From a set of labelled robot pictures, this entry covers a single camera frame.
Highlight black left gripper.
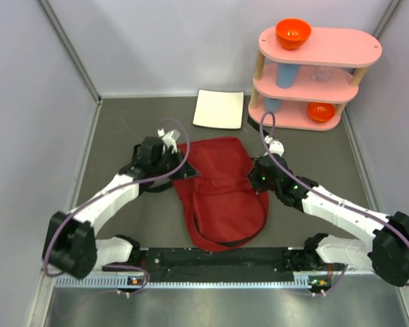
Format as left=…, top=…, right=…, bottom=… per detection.
left=152, top=146, right=198, bottom=180

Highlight red student backpack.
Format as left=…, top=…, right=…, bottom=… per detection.
left=146, top=115, right=270, bottom=253

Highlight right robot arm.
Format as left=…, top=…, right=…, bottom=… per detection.
left=247, top=154, right=409, bottom=287

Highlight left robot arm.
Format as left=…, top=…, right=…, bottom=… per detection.
left=42, top=129, right=198, bottom=279

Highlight blue cup bottom shelf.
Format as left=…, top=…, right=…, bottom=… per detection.
left=264, top=97, right=282, bottom=114

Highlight blue cup shelf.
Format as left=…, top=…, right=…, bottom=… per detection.
left=264, top=97, right=282, bottom=114
left=276, top=63, right=300, bottom=89

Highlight orange bowl bottom shelf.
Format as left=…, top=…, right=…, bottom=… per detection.
left=307, top=102, right=336, bottom=123

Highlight orange bowl shelf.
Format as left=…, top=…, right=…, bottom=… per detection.
left=307, top=102, right=336, bottom=123
left=275, top=18, right=312, bottom=50

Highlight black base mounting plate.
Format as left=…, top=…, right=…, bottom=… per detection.
left=102, top=247, right=335, bottom=283

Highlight pink three-tier shelf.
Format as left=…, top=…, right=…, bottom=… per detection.
left=248, top=27, right=382, bottom=131

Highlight blue cup middle shelf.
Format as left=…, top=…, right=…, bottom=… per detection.
left=276, top=63, right=300, bottom=89

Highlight clear glass cup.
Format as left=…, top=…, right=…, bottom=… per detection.
left=312, top=65, right=335, bottom=82

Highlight orange bowl top shelf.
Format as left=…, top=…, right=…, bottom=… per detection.
left=275, top=18, right=312, bottom=50

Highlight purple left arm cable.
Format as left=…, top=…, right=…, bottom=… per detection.
left=42, top=117, right=191, bottom=297

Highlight slotted cable duct rail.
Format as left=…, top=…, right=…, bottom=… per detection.
left=54, top=270, right=331, bottom=290

